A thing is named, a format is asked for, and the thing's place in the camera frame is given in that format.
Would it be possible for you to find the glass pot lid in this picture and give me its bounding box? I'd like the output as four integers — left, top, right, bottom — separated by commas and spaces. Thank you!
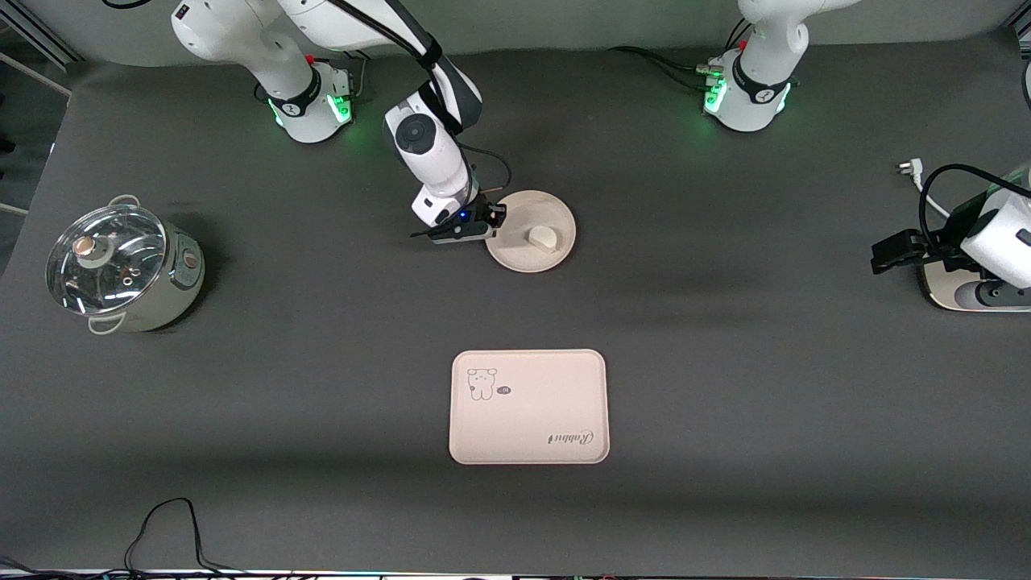
46, 204, 168, 317

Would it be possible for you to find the black right base cable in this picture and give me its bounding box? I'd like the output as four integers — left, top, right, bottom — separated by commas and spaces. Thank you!
310, 50, 368, 102

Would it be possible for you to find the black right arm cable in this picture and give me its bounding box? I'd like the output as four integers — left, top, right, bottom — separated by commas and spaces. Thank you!
322, 0, 514, 212

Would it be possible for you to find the black base cable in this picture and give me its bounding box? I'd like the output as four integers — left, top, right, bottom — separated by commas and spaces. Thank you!
310, 50, 368, 102
608, 20, 754, 91

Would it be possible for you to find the black left base cable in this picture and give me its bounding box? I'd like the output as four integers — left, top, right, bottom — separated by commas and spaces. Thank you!
608, 20, 754, 91

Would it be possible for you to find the black looped floor cable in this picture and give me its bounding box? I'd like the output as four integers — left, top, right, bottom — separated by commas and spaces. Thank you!
123, 497, 242, 578

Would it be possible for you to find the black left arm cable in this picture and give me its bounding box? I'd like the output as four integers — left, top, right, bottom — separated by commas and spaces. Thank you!
918, 164, 1031, 252

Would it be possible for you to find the beige rabbit print tray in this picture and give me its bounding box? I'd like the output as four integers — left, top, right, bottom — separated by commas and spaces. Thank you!
449, 348, 611, 466

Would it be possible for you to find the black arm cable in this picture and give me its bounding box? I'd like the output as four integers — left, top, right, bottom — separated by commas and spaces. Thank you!
918, 164, 1031, 252
322, 0, 514, 212

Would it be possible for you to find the round beige plate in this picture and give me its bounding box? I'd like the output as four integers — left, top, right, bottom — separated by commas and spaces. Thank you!
485, 190, 578, 274

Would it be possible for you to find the aluminium frame rail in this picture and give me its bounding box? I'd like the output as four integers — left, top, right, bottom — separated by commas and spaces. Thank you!
0, 0, 75, 99

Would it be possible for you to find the pale green electric pot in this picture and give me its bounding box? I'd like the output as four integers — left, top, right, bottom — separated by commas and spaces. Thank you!
44, 193, 206, 335

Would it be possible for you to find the cream toaster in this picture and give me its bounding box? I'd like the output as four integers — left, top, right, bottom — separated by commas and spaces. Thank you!
921, 264, 1031, 313

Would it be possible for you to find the white power cord with plug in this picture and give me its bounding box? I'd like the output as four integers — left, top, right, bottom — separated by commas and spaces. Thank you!
898, 159, 953, 220

